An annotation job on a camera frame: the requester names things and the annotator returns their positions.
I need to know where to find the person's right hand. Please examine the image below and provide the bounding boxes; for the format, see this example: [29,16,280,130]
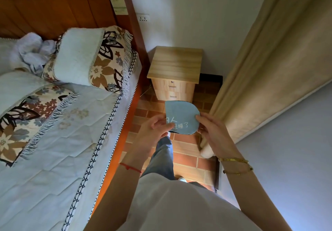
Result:
[195,112,246,161]

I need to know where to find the person's left hand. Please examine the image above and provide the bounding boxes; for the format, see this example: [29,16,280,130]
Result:
[124,114,176,172]

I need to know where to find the blue eye mask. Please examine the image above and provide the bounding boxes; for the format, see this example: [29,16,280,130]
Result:
[165,100,201,135]

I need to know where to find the person's right forearm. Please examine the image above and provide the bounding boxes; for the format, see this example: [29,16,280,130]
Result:
[224,161,294,231]

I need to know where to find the person's left forearm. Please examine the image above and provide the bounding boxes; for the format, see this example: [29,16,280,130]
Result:
[83,170,142,231]

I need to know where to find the wooden lower drawer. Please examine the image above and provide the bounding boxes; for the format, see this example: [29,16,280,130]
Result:
[155,91,195,103]

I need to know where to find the wooden bedside table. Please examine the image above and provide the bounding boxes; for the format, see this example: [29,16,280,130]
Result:
[147,46,203,103]

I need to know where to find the blue jeans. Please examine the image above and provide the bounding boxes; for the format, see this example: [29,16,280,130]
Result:
[141,135,216,192]

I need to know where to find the white shirt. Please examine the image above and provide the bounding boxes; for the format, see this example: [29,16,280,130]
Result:
[111,173,262,231]

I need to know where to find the white quilted mattress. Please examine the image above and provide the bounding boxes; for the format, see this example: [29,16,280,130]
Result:
[0,37,142,231]

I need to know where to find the beige curtain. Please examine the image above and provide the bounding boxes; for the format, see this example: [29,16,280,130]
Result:
[198,0,332,159]

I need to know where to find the floral fringed pillow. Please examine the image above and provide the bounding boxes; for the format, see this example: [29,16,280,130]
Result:
[0,70,80,168]
[41,25,134,98]

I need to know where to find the crumpled white cloth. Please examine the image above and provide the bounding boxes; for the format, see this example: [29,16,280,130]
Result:
[10,32,57,74]

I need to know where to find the gold bangle bracelet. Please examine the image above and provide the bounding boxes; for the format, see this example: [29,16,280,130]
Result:
[218,157,249,164]

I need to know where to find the red string bracelet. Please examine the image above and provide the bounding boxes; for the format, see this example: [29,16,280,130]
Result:
[119,162,142,174]

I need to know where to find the thin gold chain bracelet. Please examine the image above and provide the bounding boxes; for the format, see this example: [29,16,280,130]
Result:
[223,166,254,176]

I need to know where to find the red-brown wooden bed frame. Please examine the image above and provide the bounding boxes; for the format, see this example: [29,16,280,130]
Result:
[0,0,151,222]

